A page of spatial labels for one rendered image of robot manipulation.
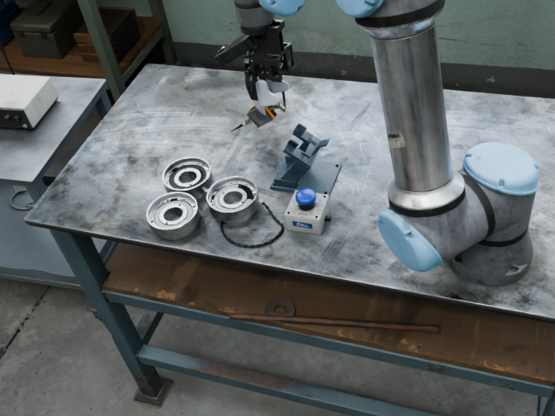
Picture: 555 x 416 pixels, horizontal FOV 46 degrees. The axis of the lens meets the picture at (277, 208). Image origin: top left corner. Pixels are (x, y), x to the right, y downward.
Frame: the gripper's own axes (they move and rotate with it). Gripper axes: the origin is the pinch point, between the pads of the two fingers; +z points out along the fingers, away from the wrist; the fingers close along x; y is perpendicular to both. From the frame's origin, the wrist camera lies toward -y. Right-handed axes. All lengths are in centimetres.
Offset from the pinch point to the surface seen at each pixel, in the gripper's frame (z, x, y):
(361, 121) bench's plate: 9.2, 10.8, 18.2
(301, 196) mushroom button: 3.6, -22.8, 17.9
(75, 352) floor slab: 87, -26, -72
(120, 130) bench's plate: 7.3, -7.0, -37.2
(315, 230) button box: 9.9, -24.8, 21.0
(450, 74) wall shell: 76, 144, 9
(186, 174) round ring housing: 7.3, -18.5, -11.5
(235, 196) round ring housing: 8.9, -20.8, 1.6
